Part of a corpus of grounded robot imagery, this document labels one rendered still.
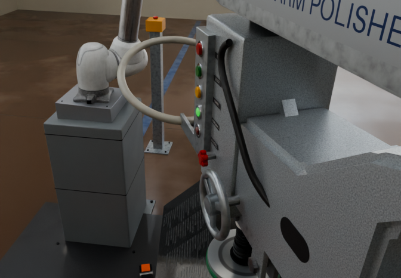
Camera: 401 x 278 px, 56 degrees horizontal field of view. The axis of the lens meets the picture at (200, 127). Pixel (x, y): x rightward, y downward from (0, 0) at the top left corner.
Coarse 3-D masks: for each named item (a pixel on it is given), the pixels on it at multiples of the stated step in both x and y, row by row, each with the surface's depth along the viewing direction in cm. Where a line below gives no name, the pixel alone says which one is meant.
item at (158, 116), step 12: (168, 36) 162; (180, 36) 163; (132, 48) 153; (144, 48) 158; (120, 72) 143; (120, 84) 140; (132, 96) 137; (144, 108) 134; (168, 120) 133; (180, 120) 133; (192, 120) 134
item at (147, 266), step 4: (144, 264) 210; (148, 264) 210; (140, 268) 207; (144, 268) 207; (148, 268) 207; (140, 272) 205; (144, 272) 205; (148, 272) 203; (152, 272) 203; (140, 276) 201; (144, 276) 200; (148, 276) 200; (152, 276) 203
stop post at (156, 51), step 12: (156, 24) 268; (156, 36) 274; (156, 48) 278; (156, 60) 283; (156, 72) 287; (156, 84) 292; (156, 96) 297; (156, 108) 302; (156, 120) 307; (156, 132) 312; (156, 144) 318; (168, 144) 327
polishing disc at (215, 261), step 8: (232, 232) 117; (216, 240) 114; (224, 240) 114; (232, 240) 114; (208, 248) 111; (216, 248) 111; (224, 248) 111; (208, 256) 108; (216, 256) 108; (224, 256) 108; (216, 264) 106; (224, 264) 106; (232, 264) 106; (216, 272) 103; (224, 272) 103; (232, 272) 103; (240, 272) 104; (248, 272) 104
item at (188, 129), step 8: (184, 120) 129; (184, 128) 130; (192, 128) 124; (192, 136) 122; (192, 144) 124; (240, 216) 91; (240, 224) 92; (248, 232) 88; (248, 240) 89; (248, 264) 81; (256, 264) 79; (272, 264) 78; (256, 272) 79; (272, 272) 79
